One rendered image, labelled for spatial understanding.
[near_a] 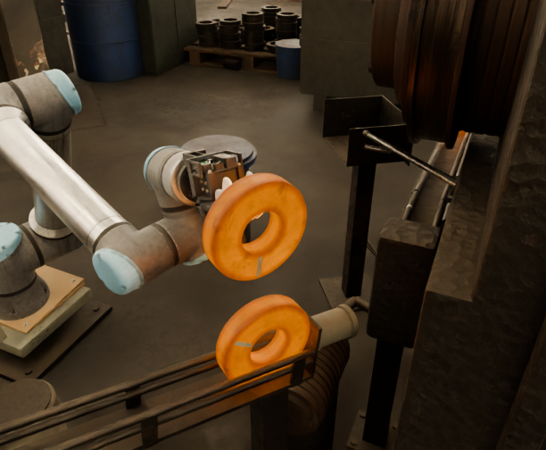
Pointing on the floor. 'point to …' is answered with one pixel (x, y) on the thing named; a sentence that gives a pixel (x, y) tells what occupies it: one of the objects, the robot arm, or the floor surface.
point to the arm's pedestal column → (83, 317)
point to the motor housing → (317, 401)
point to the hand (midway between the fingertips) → (255, 215)
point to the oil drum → (104, 39)
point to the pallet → (244, 37)
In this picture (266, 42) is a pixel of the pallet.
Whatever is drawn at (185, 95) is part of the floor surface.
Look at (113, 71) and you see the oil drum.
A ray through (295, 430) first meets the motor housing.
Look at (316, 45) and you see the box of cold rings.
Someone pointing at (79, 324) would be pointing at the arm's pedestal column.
